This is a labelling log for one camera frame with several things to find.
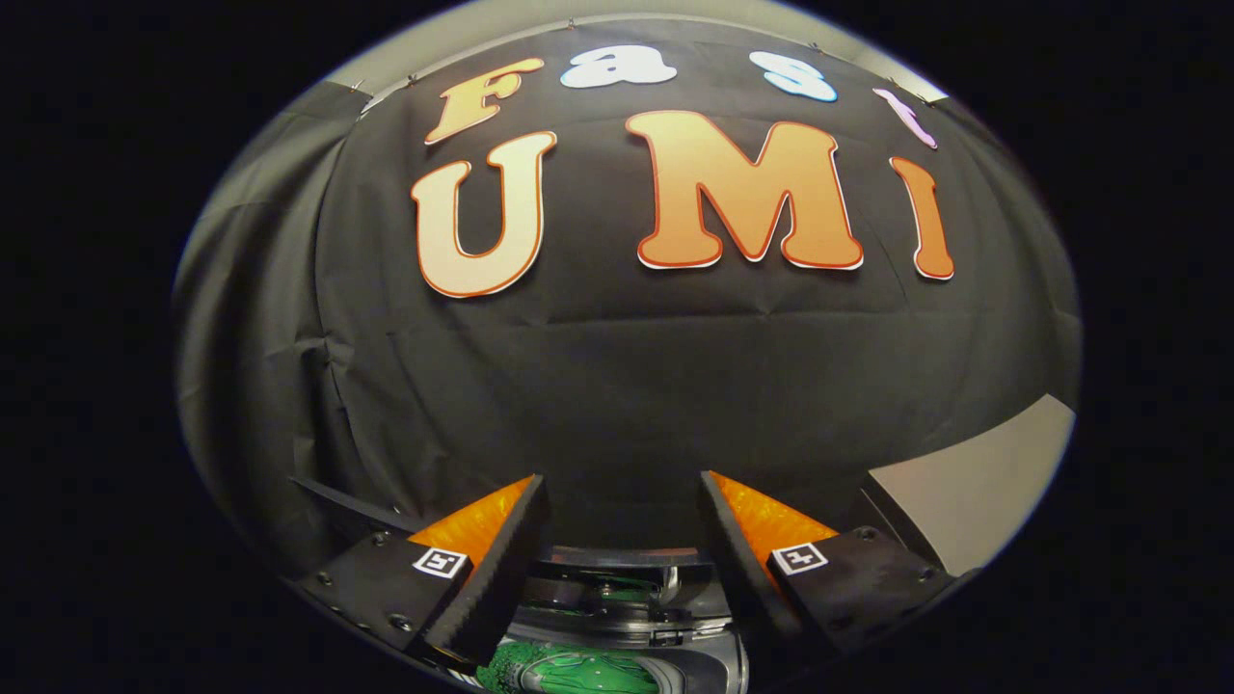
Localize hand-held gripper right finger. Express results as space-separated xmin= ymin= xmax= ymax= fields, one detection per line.
xmin=698 ymin=470 xmax=957 ymax=651

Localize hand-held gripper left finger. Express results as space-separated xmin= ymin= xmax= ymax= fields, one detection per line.
xmin=292 ymin=472 xmax=552 ymax=671

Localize dark top-load washing machine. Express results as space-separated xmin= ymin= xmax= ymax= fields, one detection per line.
xmin=289 ymin=475 xmax=755 ymax=694

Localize green polo shirt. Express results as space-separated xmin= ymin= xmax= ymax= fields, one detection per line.
xmin=477 ymin=641 xmax=666 ymax=694

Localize black backdrop cloth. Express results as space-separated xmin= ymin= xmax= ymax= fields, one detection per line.
xmin=174 ymin=14 xmax=1081 ymax=584

